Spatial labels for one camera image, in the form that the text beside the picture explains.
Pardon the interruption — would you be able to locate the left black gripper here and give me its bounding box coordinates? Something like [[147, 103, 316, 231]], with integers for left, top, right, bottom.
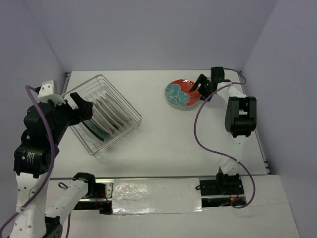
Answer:
[[50, 91, 93, 143]]

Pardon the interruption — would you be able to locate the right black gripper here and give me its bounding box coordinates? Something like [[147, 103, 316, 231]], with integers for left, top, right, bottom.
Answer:
[[189, 74, 214, 102]]

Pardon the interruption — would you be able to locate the red teal floral plate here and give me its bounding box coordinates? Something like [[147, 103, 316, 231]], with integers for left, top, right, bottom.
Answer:
[[164, 79, 201, 108]]

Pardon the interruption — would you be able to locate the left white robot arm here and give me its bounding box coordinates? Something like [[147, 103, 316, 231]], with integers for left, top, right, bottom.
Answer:
[[6, 93, 97, 238]]

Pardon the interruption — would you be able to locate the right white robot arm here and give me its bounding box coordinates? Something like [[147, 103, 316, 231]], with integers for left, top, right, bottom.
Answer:
[[190, 66, 257, 194]]

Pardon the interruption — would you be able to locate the white plate in rack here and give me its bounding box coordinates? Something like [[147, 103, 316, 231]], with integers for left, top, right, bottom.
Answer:
[[93, 105, 116, 135]]

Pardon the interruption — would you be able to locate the teal green plate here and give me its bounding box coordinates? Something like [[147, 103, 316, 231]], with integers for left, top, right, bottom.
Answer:
[[82, 120, 110, 142]]

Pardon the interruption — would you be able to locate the silver foil sheet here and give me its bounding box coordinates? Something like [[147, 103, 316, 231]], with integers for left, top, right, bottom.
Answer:
[[112, 178, 203, 215]]

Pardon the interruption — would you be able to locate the wire dish rack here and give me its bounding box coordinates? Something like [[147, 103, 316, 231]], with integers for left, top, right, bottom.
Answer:
[[62, 74, 142, 156]]

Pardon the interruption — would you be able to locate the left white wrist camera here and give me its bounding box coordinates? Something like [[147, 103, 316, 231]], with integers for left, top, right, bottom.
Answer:
[[35, 80, 67, 108]]

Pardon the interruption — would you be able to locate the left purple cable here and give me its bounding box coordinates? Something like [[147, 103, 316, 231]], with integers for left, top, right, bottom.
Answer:
[[0, 85, 72, 238]]

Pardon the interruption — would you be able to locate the metal base rail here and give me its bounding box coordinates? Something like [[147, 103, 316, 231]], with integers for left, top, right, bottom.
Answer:
[[74, 178, 247, 215]]

